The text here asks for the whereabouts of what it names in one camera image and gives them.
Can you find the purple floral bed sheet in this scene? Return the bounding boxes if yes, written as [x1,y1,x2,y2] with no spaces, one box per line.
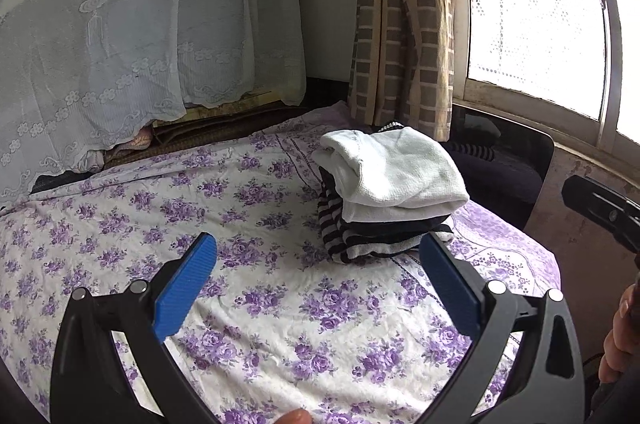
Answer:
[0,99,562,424]

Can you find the person's right hand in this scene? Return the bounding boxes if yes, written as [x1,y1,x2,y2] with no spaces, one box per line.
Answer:
[598,285,639,383]

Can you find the folded blankets under lace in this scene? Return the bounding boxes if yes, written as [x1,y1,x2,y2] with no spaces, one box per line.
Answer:
[32,92,303,193]

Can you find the black white striped garment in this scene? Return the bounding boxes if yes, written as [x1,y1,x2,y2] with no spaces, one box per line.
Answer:
[318,123,454,263]

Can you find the white lace cover cloth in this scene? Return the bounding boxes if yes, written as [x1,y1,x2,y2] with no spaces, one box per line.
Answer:
[1,0,306,207]

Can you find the window frame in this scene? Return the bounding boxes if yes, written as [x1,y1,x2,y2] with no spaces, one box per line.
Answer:
[461,0,639,166]

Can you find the black chair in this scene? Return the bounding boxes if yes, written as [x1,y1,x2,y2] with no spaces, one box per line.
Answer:
[442,105,554,230]

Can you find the beige checked curtain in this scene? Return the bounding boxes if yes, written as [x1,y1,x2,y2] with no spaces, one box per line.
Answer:
[348,0,454,141]

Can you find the person's left hand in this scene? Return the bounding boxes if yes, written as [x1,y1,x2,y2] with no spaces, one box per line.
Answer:
[273,408,312,424]

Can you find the white knit v-neck sweater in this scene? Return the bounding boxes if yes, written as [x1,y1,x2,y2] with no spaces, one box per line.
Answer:
[312,127,470,223]

